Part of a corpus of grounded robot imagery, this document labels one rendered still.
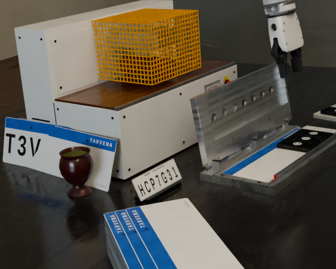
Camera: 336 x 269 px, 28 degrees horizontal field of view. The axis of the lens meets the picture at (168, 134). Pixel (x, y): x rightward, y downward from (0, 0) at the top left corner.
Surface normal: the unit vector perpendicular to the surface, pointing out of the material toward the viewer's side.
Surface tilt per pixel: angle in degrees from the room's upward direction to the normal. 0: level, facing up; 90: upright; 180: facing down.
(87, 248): 0
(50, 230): 0
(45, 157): 69
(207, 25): 90
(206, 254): 0
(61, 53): 90
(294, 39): 78
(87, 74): 90
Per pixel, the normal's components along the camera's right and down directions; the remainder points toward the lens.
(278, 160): -0.07, -0.95
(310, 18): -0.49, 0.30
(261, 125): 0.77, -0.02
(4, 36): 0.87, 0.09
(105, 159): -0.64, -0.08
